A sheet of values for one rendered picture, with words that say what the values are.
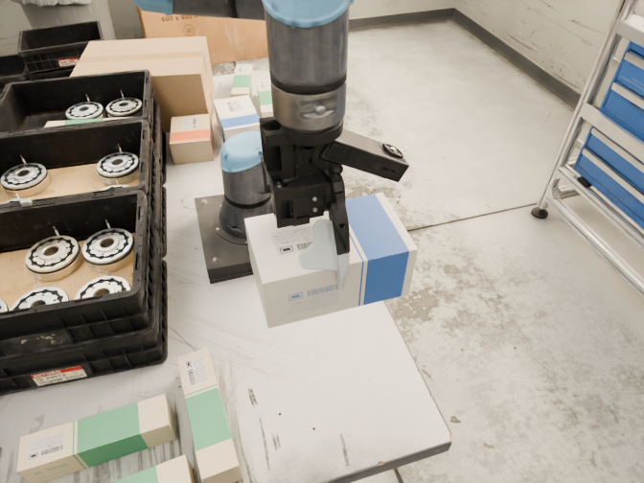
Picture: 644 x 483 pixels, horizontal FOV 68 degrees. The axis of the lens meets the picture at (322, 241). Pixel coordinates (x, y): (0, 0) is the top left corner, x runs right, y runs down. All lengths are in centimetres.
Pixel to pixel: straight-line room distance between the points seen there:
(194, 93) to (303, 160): 115
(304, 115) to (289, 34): 8
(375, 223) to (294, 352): 46
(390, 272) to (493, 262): 167
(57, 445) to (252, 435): 32
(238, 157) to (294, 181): 54
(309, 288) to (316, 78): 26
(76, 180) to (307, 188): 92
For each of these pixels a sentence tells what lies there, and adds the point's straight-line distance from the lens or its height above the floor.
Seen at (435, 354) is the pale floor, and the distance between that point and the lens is 190.
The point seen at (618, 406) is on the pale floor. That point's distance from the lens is 202.
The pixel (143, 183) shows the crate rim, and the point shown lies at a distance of 111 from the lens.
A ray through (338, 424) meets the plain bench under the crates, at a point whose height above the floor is 70.
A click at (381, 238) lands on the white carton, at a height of 113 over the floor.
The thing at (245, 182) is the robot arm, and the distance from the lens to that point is 109.
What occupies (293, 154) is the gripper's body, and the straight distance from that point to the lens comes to 52.
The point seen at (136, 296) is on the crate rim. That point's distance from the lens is 88.
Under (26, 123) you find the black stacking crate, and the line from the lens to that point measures 169.
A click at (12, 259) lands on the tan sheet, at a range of 120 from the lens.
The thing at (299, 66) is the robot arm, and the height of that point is 138.
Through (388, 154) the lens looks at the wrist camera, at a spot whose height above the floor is 125.
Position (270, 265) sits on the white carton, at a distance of 58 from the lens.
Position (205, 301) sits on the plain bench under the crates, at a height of 70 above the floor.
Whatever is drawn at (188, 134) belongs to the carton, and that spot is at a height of 77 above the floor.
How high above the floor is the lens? 156
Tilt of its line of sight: 44 degrees down
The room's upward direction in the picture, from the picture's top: straight up
